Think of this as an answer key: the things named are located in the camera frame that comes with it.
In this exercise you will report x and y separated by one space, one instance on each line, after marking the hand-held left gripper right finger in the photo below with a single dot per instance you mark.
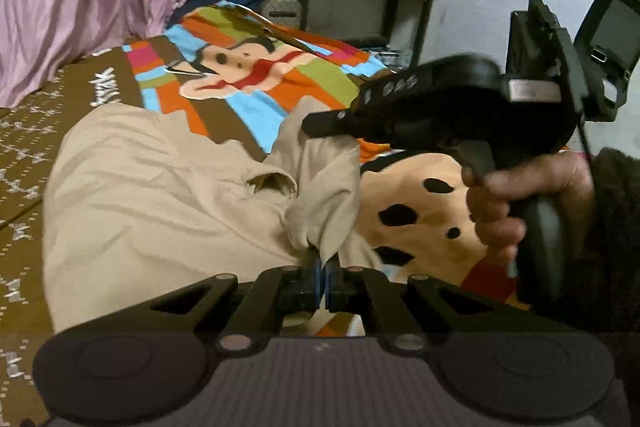
331 287

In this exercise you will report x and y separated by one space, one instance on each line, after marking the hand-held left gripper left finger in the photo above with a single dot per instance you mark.
314 284

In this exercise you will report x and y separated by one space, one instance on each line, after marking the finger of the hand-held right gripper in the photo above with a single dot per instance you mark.
330 123

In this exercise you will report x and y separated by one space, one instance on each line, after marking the beige hoodie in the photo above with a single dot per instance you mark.
165 207

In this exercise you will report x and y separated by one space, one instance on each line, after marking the person's right forearm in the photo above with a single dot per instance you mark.
615 232

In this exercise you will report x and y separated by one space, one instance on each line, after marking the person's right hand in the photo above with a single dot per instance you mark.
545 182

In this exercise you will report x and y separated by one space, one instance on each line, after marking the colourful cartoon printed blanket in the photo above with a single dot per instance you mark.
310 77

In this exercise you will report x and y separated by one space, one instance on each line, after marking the wooden desk shelf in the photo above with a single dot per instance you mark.
360 7

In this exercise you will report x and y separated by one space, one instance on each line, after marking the brown patterned bedsheet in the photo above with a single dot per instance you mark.
30 147

